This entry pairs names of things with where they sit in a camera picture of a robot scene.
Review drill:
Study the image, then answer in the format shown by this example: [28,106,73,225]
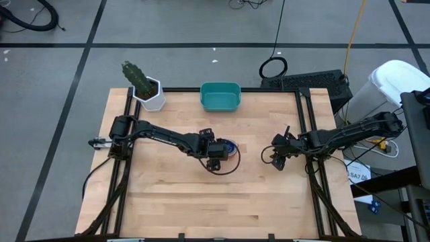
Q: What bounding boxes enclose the green cactus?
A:
[121,60,152,98]

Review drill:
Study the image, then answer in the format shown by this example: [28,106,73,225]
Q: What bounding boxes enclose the yellow power plug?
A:
[372,136,390,151]

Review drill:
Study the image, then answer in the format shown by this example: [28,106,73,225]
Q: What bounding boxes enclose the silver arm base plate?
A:
[87,136,114,151]

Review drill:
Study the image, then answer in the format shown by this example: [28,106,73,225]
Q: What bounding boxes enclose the black crossbar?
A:
[350,165,423,199]

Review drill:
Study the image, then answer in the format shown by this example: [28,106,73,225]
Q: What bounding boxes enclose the small blue tag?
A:
[368,200,383,215]

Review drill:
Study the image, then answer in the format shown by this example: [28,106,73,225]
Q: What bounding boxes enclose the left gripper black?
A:
[199,128,230,172]

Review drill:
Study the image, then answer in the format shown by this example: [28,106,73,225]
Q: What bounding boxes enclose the black aluminium table frame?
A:
[75,86,363,242]

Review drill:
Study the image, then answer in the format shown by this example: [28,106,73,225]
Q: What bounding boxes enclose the teal plastic basket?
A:
[200,82,242,113]

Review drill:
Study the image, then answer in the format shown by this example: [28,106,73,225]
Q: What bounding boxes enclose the dark grey desk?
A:
[400,87,430,191]

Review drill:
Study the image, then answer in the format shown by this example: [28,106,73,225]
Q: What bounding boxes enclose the yellow hanging cable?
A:
[343,0,368,80]

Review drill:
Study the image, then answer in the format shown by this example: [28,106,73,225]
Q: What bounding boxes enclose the red measuring cup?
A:
[224,138,240,161]

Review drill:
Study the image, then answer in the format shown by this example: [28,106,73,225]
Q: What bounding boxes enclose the grey equipment rack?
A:
[399,184,430,242]

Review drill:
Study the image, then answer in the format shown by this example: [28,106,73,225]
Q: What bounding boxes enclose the white plant pot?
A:
[132,76,167,112]

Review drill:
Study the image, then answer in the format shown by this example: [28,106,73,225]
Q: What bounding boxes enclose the white paper sheet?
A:
[344,159,374,205]

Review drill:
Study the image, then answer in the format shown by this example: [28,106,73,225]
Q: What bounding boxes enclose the thick black hose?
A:
[0,0,60,33]

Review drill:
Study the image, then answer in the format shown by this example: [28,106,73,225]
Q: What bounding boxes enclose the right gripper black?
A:
[271,125,300,171]

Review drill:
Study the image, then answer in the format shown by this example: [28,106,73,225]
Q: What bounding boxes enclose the white lidded plastic bin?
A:
[339,59,430,126]

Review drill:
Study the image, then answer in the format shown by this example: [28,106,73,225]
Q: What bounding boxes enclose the wrist camera black cable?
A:
[198,140,241,176]
[261,145,275,165]

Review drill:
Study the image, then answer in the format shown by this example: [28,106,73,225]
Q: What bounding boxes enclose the left wrist camera black cable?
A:
[198,140,241,176]

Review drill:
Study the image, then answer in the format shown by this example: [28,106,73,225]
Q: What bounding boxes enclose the right wrist camera black cable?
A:
[261,145,275,165]

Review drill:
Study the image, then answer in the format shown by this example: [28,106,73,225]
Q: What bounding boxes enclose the left arm base black cable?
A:
[81,156,114,201]

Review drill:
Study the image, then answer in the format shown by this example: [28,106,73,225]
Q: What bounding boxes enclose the black hanging cable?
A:
[258,0,289,80]

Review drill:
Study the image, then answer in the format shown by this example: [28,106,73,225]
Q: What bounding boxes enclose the tangled black cables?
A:
[228,0,269,10]

